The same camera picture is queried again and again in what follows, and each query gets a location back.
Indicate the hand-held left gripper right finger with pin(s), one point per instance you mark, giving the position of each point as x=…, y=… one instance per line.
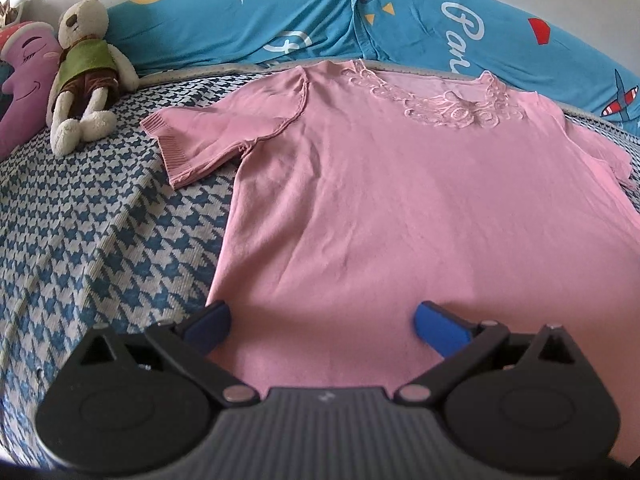
x=440, y=329

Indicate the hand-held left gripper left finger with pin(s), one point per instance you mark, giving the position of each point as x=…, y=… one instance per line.
x=210, y=329

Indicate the pink knit top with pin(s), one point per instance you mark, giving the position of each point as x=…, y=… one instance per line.
x=375, y=210

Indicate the houndstooth bed mat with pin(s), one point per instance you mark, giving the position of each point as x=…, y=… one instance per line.
x=100, y=210

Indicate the plush rabbit toy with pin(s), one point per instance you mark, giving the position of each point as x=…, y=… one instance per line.
x=82, y=60

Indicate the purple moon plush pillow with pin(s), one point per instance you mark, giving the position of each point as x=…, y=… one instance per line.
x=25, y=85

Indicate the blue patterned pillow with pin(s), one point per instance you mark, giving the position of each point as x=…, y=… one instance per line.
x=300, y=20

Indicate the gold ribbon decoration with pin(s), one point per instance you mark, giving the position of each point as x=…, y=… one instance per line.
x=10, y=15

